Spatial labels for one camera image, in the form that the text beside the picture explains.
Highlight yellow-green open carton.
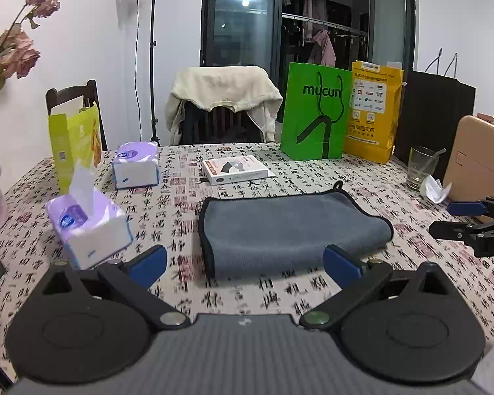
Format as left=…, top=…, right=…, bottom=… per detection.
left=48, top=103, right=103, bottom=195

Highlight dark wooden chair left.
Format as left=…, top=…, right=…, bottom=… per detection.
left=45, top=79, right=108, bottom=152

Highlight far purple tissue pack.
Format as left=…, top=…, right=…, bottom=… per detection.
left=111, top=142, right=160, bottom=190

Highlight green mucun paper bag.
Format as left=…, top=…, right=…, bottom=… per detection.
left=280, top=63, right=352, bottom=161

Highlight near purple tissue pack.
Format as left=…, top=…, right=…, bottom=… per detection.
left=45, top=162, right=134, bottom=270

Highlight chair with cream garment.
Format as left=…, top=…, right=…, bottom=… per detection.
left=179, top=102, right=263, bottom=145

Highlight clear drinking glass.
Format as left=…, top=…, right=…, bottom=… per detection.
left=407, top=146, right=446, bottom=190

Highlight dried pink roses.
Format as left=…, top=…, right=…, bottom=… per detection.
left=0, top=0, right=60, bottom=91

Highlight crumpled white paper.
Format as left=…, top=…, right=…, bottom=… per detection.
left=419, top=175, right=453, bottom=204

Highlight black paper bag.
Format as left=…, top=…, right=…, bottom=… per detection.
left=394, top=70, right=476, bottom=180

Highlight purple tissue pack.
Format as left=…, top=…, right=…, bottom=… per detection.
left=45, top=162, right=134, bottom=270
left=111, top=142, right=160, bottom=190

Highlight calligraphy print tablecloth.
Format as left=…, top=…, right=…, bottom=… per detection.
left=0, top=141, right=494, bottom=395

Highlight beige hard case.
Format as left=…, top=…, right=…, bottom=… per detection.
left=444, top=116, right=494, bottom=201

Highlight yellow paper bag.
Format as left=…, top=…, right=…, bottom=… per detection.
left=344, top=61, right=404, bottom=164

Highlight cream garment on chair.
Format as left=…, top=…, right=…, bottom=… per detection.
left=165, top=66, right=284, bottom=145

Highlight grey folded towel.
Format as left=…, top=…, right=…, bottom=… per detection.
left=198, top=181, right=394, bottom=280

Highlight white flat box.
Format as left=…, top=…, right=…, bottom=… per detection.
left=202, top=155, right=276, bottom=186

